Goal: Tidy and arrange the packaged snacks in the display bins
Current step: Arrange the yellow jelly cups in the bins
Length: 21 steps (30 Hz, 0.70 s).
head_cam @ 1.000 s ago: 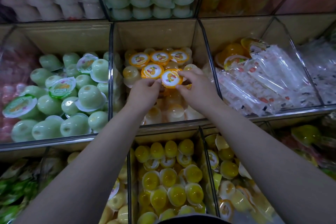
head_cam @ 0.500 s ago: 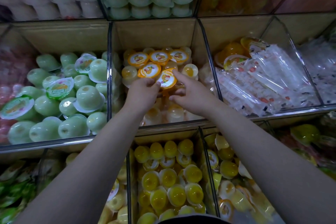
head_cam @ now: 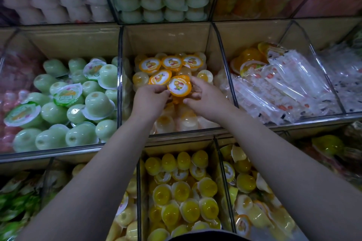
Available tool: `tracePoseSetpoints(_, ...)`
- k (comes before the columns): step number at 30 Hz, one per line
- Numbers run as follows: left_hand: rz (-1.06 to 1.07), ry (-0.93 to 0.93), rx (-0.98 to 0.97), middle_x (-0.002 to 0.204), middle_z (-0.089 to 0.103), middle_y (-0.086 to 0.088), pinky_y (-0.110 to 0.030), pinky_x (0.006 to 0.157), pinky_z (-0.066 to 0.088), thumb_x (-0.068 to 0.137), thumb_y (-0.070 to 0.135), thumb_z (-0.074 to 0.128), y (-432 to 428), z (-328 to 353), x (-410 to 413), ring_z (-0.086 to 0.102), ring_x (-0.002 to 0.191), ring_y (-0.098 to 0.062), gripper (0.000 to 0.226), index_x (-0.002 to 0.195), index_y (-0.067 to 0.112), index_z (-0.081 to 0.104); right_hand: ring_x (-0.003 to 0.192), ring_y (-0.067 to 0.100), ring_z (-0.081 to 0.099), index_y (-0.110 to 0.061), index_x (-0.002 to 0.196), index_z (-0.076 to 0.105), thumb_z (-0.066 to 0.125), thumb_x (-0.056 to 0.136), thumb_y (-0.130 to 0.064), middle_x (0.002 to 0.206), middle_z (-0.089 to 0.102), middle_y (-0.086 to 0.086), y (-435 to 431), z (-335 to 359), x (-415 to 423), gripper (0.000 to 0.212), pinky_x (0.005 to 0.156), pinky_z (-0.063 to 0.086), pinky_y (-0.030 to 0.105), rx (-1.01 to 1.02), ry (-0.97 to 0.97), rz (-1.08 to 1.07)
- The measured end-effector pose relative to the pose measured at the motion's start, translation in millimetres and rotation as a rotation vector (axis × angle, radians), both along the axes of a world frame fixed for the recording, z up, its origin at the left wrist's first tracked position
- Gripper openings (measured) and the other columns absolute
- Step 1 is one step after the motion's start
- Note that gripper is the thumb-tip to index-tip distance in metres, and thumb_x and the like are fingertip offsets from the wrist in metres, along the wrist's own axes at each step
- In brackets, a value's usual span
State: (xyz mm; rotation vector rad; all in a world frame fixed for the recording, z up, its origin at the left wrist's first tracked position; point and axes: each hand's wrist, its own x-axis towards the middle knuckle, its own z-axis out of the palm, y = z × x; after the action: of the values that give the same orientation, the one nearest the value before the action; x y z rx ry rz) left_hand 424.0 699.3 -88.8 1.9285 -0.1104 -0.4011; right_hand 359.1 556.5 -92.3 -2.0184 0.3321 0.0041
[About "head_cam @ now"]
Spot person's right hand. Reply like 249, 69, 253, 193
182, 76, 234, 125

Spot person's left hand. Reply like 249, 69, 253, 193
130, 82, 172, 127

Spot single orange-lid jelly cup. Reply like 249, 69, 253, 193
167, 74, 193, 103

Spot pile of orange-lid jelly cups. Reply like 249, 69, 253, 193
131, 52, 218, 134

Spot pile of clear packets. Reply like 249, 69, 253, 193
218, 42, 343, 126

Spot pile of green jelly cups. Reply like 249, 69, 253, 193
5, 56, 120, 153

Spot pile of yellow jelly cups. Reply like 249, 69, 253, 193
144, 149, 222, 241

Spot pile of pastel jelly cups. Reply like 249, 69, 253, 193
219, 145, 298, 239

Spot pile of pale yellow jelly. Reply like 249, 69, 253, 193
71, 162, 139, 241

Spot pile of white jelly sticks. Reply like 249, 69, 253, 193
319, 40, 362, 114

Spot green juice pouches pile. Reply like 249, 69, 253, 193
0, 170, 69, 241

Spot person's left forearm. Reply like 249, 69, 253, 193
17, 116, 165, 241

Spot person's right forearm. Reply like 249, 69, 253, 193
218, 108, 362, 241

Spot black shirt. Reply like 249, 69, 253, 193
170, 229, 250, 241

